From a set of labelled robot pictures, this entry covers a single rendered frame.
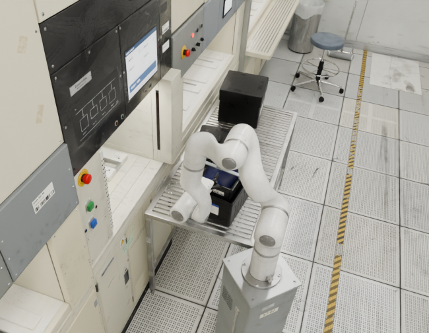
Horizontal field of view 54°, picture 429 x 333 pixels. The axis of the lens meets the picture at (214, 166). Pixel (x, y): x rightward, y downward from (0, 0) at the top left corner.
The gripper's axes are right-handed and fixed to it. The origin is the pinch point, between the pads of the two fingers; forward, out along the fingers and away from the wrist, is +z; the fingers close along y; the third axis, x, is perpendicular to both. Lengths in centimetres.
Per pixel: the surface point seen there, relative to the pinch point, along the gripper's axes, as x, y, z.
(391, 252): -107, 105, 99
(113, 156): -15, -60, 1
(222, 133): -19, -20, 57
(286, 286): -31, 51, -20
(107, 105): 49, -28, -35
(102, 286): -39, -26, -57
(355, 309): -107, 91, 39
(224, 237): -30.0, 13.8, -8.8
